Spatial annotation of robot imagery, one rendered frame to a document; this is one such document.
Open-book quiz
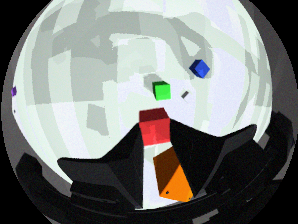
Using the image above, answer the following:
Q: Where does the small blue cube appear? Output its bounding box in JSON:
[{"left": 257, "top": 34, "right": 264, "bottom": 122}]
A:
[{"left": 189, "top": 59, "right": 210, "bottom": 79}]

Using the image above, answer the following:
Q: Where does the purple block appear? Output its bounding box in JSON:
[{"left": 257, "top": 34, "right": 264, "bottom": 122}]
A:
[{"left": 11, "top": 87, "right": 16, "bottom": 96}]

